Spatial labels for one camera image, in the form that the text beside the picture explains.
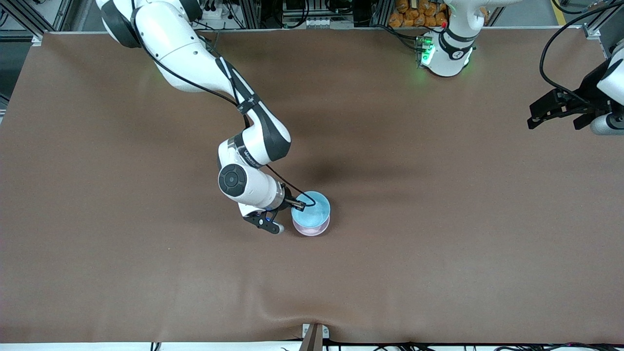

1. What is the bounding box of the light blue bowl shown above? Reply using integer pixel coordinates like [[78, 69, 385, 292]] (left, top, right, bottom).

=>
[[291, 191, 331, 227]]

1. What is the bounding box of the pink bowl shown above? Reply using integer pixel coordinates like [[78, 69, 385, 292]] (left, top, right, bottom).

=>
[[292, 217, 331, 237]]

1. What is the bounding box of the brown table mat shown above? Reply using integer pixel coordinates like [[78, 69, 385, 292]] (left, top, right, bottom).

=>
[[0, 29, 624, 344]]

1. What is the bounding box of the bag of orange items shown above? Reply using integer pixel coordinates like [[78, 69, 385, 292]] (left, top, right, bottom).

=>
[[389, 0, 449, 28]]

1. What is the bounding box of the white power strip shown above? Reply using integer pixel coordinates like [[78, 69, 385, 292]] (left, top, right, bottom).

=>
[[282, 17, 342, 28]]

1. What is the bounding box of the power strip with black plugs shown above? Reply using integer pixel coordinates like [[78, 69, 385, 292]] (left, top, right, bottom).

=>
[[200, 0, 230, 20]]

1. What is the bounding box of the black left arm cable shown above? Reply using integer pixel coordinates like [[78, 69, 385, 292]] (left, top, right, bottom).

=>
[[539, 0, 624, 105]]

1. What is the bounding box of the aluminium frame profile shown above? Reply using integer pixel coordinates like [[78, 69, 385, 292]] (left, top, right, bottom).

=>
[[0, 0, 74, 39], [583, 0, 624, 54]]

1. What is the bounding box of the metal clamp bracket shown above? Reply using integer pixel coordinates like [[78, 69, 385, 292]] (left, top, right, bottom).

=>
[[302, 323, 330, 339]]

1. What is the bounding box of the brown camera post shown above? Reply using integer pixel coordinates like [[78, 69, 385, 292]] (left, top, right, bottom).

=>
[[298, 326, 325, 351]]

